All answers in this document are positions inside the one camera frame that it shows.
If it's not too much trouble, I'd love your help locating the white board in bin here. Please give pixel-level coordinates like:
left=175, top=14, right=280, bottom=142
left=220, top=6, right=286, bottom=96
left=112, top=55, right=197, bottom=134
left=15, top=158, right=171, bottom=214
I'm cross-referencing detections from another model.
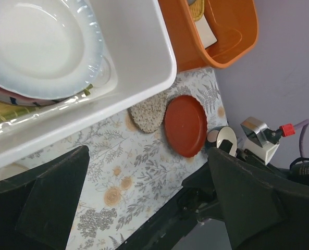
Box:
left=195, top=15, right=217, bottom=48

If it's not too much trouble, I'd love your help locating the red brown plate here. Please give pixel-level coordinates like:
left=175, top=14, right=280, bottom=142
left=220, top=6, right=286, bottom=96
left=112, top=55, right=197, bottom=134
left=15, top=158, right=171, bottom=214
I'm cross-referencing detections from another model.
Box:
left=164, top=95, right=207, bottom=158

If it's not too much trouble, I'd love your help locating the speckled beige plate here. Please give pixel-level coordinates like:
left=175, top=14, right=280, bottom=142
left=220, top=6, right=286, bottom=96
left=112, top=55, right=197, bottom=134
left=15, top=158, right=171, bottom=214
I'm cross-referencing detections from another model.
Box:
left=128, top=91, right=168, bottom=134

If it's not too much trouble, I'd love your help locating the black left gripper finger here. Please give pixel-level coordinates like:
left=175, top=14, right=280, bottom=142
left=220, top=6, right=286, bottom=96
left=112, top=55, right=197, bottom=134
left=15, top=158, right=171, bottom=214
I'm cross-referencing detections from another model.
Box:
left=0, top=146, right=90, bottom=249

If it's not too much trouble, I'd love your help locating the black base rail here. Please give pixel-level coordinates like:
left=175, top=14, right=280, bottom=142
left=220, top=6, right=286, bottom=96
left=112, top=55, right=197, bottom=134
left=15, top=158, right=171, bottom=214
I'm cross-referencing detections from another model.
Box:
left=117, top=161, right=223, bottom=250

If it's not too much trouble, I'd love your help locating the floral table mat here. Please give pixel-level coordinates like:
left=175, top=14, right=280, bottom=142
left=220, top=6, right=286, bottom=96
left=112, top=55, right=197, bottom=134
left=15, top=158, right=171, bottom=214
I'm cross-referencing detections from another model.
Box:
left=21, top=67, right=228, bottom=250

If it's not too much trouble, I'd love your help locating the pale blue rimmed plate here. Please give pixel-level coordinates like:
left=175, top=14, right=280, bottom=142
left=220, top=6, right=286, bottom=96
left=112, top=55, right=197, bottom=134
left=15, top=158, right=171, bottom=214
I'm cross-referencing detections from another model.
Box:
left=0, top=1, right=104, bottom=99

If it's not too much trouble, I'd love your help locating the orange plastic bin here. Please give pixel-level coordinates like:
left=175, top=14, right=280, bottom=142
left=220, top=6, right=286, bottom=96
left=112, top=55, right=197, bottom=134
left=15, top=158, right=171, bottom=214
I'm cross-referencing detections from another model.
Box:
left=159, top=1, right=258, bottom=72

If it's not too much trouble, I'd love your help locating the yellow bamboo mat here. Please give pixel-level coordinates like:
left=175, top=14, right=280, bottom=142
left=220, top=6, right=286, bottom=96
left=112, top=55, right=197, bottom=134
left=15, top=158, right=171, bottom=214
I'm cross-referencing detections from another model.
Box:
left=0, top=84, right=94, bottom=123

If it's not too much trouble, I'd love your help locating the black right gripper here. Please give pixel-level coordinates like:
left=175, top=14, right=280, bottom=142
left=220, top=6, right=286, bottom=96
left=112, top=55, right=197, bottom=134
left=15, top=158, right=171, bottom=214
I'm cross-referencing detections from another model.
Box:
left=179, top=139, right=309, bottom=250

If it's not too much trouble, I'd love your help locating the white plastic bin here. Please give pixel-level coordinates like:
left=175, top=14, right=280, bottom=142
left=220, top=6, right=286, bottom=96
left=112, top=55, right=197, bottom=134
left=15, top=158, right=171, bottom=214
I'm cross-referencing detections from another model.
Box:
left=0, top=1, right=177, bottom=168

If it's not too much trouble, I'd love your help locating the cream divided plate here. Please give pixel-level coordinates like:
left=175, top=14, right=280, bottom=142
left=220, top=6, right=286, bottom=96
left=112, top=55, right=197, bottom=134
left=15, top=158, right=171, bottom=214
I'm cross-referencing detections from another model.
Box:
left=0, top=163, right=29, bottom=181

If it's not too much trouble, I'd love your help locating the woven yellow basket tray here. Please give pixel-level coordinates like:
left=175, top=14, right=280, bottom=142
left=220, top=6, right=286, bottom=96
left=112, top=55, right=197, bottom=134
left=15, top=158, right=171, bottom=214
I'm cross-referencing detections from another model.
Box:
left=187, top=0, right=205, bottom=22

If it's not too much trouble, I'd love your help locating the pink polka dot plate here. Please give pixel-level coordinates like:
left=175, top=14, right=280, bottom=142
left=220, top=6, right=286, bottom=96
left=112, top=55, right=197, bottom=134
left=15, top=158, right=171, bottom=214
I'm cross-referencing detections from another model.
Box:
left=0, top=87, right=63, bottom=107

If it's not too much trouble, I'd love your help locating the black rimmed white bowl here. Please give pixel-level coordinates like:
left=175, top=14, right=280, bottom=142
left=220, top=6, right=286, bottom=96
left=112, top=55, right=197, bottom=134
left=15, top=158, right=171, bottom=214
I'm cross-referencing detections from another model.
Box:
left=205, top=126, right=237, bottom=157

